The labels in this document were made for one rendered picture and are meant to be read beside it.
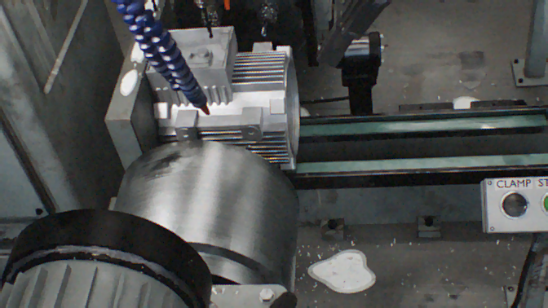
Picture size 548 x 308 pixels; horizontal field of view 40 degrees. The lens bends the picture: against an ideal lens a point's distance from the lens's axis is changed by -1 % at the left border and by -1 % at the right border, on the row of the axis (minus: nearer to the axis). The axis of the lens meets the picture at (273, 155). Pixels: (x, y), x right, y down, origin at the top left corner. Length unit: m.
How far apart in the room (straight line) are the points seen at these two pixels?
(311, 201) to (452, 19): 0.64
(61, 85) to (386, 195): 0.54
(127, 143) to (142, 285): 0.49
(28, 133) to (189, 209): 0.30
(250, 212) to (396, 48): 0.81
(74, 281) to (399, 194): 0.73
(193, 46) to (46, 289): 0.66
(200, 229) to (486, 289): 0.53
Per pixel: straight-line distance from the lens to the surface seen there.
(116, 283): 0.62
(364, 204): 1.26
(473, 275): 1.25
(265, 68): 1.14
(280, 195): 0.97
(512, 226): 0.99
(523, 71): 1.58
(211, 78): 1.11
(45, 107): 1.09
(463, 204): 1.27
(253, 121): 1.10
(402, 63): 1.60
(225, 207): 0.90
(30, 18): 1.10
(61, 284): 0.61
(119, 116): 1.07
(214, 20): 1.33
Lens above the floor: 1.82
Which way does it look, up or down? 45 degrees down
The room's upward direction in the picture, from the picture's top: 11 degrees counter-clockwise
